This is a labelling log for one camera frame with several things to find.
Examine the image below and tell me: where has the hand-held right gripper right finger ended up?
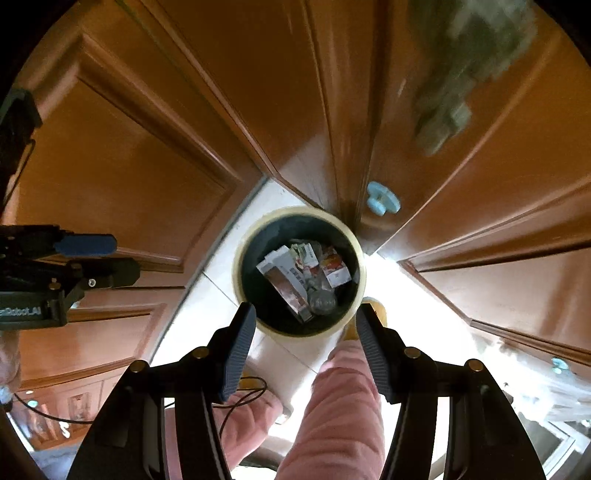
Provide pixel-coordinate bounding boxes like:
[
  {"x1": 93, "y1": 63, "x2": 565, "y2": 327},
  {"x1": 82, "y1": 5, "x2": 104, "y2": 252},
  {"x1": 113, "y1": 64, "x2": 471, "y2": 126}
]
[{"x1": 355, "y1": 304, "x2": 527, "y2": 480}]

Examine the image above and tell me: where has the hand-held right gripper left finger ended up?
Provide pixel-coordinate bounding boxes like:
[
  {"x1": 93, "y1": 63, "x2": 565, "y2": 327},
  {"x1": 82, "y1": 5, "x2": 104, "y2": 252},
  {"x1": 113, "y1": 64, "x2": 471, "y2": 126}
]
[{"x1": 67, "y1": 302, "x2": 257, "y2": 480}]

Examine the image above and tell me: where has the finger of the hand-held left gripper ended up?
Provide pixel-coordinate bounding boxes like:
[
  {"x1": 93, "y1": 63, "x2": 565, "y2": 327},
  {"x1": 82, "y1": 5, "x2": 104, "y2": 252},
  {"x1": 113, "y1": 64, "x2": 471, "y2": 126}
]
[
  {"x1": 53, "y1": 233, "x2": 118, "y2": 258},
  {"x1": 55, "y1": 257, "x2": 141, "y2": 305}
]

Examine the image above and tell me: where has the crushed clear plastic bottle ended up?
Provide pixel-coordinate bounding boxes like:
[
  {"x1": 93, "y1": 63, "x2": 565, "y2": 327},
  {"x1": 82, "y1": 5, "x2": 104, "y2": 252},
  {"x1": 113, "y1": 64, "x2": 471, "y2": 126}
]
[{"x1": 307, "y1": 286, "x2": 337, "y2": 315}]

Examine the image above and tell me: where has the pink milk carton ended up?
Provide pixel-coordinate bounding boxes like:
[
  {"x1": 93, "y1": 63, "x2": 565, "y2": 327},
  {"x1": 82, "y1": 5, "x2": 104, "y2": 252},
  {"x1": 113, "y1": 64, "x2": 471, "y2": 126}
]
[{"x1": 256, "y1": 246, "x2": 311, "y2": 322}]

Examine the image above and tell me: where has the cream round trash bin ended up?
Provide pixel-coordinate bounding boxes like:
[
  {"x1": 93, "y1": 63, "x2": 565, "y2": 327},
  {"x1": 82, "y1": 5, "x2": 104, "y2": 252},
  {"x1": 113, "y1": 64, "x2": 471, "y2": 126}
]
[{"x1": 233, "y1": 207, "x2": 368, "y2": 341}]

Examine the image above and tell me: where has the yellow slipper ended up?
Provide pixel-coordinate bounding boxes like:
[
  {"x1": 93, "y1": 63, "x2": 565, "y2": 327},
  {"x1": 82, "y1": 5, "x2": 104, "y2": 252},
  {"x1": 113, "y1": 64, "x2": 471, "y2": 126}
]
[{"x1": 344, "y1": 298, "x2": 389, "y2": 342}]

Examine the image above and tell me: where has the wooden cabinet door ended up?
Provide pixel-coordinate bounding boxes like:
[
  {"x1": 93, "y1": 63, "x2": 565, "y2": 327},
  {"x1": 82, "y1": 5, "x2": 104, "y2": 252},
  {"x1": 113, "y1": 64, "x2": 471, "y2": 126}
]
[
  {"x1": 399, "y1": 203, "x2": 591, "y2": 370},
  {"x1": 0, "y1": 0, "x2": 278, "y2": 278},
  {"x1": 14, "y1": 286, "x2": 188, "y2": 393},
  {"x1": 122, "y1": 0, "x2": 384, "y2": 236},
  {"x1": 358, "y1": 0, "x2": 591, "y2": 259}
]

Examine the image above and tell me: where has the person's left leg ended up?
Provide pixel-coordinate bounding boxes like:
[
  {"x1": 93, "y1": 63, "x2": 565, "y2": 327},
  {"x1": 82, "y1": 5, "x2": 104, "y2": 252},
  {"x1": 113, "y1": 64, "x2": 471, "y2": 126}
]
[{"x1": 164, "y1": 388, "x2": 284, "y2": 480}]

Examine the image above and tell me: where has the person's leg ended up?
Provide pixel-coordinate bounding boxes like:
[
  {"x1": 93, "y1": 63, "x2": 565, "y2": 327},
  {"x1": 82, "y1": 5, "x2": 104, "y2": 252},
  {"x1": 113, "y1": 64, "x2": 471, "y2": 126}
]
[
  {"x1": 164, "y1": 388, "x2": 284, "y2": 480},
  {"x1": 274, "y1": 339, "x2": 386, "y2": 480}
]

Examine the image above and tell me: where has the person's right leg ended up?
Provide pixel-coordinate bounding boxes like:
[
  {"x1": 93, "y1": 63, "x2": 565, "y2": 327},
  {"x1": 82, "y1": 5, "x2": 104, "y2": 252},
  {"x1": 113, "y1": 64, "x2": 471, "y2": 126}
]
[{"x1": 274, "y1": 339, "x2": 386, "y2": 480}]

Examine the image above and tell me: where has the red white carton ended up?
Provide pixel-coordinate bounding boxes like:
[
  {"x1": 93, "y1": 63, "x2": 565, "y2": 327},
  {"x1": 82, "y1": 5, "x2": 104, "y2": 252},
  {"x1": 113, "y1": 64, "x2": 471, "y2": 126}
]
[{"x1": 321, "y1": 247, "x2": 350, "y2": 289}]

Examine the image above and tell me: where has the white green printed packet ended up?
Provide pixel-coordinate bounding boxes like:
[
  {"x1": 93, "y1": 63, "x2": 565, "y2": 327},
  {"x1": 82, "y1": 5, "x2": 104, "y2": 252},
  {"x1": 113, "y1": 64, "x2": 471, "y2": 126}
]
[{"x1": 290, "y1": 242, "x2": 324, "y2": 271}]

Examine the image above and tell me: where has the blurred green grey thing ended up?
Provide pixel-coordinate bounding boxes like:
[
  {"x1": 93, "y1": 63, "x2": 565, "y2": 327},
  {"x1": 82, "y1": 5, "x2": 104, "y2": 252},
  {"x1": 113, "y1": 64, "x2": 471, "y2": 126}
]
[{"x1": 406, "y1": 0, "x2": 539, "y2": 155}]

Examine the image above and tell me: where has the black cable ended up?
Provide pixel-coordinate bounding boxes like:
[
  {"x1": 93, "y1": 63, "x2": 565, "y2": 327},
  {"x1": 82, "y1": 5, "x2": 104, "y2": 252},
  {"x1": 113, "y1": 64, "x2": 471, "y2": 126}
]
[{"x1": 210, "y1": 376, "x2": 269, "y2": 439}]

